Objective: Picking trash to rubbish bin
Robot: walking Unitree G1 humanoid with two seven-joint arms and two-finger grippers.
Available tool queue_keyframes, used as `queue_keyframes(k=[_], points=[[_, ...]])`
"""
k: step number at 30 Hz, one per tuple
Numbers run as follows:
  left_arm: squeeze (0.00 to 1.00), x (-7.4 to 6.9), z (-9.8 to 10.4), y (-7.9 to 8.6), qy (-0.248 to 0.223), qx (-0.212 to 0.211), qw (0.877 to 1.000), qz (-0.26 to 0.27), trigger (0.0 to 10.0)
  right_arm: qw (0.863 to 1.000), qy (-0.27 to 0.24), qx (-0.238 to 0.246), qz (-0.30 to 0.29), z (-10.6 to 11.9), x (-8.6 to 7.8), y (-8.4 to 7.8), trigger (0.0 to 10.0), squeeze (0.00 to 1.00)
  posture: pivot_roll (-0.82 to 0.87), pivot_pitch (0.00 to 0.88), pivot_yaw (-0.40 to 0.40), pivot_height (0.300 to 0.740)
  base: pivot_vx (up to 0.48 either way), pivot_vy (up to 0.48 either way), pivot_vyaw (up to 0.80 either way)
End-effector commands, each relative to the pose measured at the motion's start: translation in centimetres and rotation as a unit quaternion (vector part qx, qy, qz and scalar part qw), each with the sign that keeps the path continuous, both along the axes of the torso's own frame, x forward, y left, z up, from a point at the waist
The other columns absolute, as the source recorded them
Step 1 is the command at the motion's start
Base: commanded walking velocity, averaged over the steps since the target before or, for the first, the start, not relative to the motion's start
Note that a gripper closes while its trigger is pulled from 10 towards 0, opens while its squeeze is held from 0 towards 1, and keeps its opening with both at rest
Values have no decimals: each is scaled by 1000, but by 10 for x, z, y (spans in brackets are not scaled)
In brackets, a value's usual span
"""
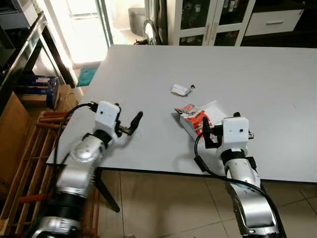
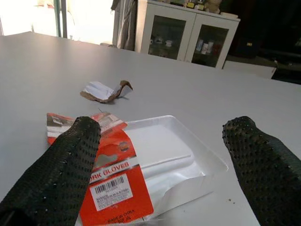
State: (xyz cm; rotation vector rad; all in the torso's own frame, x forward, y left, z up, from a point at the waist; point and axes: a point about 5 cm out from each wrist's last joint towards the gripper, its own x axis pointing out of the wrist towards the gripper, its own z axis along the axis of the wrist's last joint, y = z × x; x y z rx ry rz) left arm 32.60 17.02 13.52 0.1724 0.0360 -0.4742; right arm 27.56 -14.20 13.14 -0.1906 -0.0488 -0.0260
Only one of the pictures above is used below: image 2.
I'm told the beige plush toy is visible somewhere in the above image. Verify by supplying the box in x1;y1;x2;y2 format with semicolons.
204;0;222;14

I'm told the red work gloves package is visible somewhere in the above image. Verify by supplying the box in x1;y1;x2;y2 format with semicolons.
46;112;155;226

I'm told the green metal pole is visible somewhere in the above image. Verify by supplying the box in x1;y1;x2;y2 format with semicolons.
53;0;68;39

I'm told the grey curtain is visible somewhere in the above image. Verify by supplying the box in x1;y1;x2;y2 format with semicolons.
110;0;137;51

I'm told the white shallow tray box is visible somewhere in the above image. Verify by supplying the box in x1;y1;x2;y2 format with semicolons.
75;114;229;226

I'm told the white glass door cabinet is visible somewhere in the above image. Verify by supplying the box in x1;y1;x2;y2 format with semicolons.
134;0;241;69

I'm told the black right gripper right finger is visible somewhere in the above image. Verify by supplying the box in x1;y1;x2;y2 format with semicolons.
222;115;301;226

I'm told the black furniture unit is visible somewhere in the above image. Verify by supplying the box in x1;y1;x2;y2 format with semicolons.
227;0;301;85

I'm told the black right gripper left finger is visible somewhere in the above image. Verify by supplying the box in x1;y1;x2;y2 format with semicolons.
0;116;102;226

